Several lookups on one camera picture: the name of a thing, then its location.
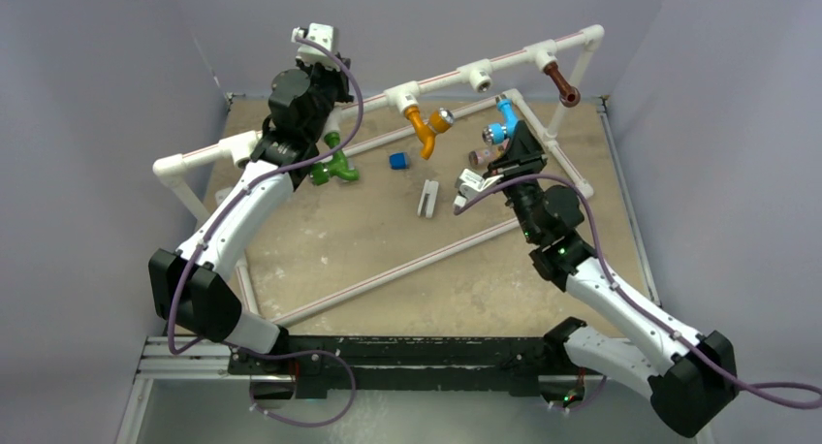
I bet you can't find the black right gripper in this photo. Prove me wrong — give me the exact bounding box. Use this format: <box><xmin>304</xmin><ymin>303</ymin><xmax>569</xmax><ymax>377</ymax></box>
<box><xmin>482</xmin><ymin>121</ymin><xmax>546</xmax><ymax>242</ymax></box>

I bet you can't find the blue faucet chrome knob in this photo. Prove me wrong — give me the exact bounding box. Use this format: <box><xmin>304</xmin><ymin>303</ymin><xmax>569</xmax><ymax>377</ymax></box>
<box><xmin>481</xmin><ymin>95</ymin><xmax>520</xmax><ymax>145</ymax></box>

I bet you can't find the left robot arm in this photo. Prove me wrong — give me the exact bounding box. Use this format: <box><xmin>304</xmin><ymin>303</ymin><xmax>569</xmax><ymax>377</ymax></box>
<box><xmin>148</xmin><ymin>54</ymin><xmax>362</xmax><ymax>375</ymax></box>

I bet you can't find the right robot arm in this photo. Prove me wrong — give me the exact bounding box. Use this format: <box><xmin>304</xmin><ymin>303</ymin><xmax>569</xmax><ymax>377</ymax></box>
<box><xmin>485</xmin><ymin>121</ymin><xmax>739</xmax><ymax>437</ymax></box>

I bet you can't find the pink patterned spray can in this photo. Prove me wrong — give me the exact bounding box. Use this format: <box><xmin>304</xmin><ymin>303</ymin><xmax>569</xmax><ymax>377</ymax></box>
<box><xmin>467</xmin><ymin>145</ymin><xmax>505</xmax><ymax>170</ymax></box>

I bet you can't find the brown faucet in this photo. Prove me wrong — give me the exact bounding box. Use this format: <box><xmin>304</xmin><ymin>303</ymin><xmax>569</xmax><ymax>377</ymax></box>
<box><xmin>542</xmin><ymin>61</ymin><xmax>581</xmax><ymax>108</ymax></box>

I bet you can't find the green faucet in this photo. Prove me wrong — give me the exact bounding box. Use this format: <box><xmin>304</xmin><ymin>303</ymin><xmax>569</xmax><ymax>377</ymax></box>
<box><xmin>310</xmin><ymin>150</ymin><xmax>360</xmax><ymax>186</ymax></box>

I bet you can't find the orange faucet chrome knob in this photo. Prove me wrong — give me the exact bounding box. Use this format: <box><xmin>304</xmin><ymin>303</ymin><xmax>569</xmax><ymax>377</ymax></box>
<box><xmin>403</xmin><ymin>105</ymin><xmax>456</xmax><ymax>160</ymax></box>

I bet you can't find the blue grey small block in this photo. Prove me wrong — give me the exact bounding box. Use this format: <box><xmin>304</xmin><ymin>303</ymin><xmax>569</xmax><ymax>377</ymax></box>
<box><xmin>388</xmin><ymin>152</ymin><xmax>410</xmax><ymax>170</ymax></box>

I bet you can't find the white clip sealer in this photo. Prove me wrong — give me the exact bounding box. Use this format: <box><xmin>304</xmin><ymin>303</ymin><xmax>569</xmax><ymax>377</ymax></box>
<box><xmin>417</xmin><ymin>179</ymin><xmax>439</xmax><ymax>218</ymax></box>

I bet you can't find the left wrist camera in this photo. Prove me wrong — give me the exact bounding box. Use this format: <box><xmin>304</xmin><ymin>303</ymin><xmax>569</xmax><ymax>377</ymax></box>
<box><xmin>291</xmin><ymin>22</ymin><xmax>338</xmax><ymax>69</ymax></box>

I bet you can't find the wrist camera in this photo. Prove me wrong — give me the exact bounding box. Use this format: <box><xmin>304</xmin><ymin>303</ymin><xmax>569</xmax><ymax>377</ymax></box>
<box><xmin>291</xmin><ymin>22</ymin><xmax>338</xmax><ymax>69</ymax></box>
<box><xmin>453</xmin><ymin>169</ymin><xmax>503</xmax><ymax>213</ymax></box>

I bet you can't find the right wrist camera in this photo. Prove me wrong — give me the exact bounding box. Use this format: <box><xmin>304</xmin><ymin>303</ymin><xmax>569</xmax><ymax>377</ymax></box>
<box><xmin>453</xmin><ymin>169</ymin><xmax>503</xmax><ymax>213</ymax></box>

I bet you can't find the white PVC pipe frame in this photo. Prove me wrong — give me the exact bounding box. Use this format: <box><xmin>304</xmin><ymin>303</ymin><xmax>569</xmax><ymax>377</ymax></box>
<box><xmin>151</xmin><ymin>23</ymin><xmax>606</xmax><ymax>330</ymax></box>

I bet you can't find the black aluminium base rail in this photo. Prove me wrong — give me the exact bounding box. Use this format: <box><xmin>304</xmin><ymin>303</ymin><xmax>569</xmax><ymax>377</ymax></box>
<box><xmin>131</xmin><ymin>334</ymin><xmax>698</xmax><ymax>404</ymax></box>

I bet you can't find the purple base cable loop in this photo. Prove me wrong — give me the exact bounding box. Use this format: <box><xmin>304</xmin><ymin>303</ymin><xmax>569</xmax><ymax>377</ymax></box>
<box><xmin>248</xmin><ymin>352</ymin><xmax>359</xmax><ymax>429</ymax></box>

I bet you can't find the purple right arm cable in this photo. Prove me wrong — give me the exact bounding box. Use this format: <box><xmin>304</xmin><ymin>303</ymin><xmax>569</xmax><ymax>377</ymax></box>
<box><xmin>452</xmin><ymin>173</ymin><xmax>822</xmax><ymax>411</ymax></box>

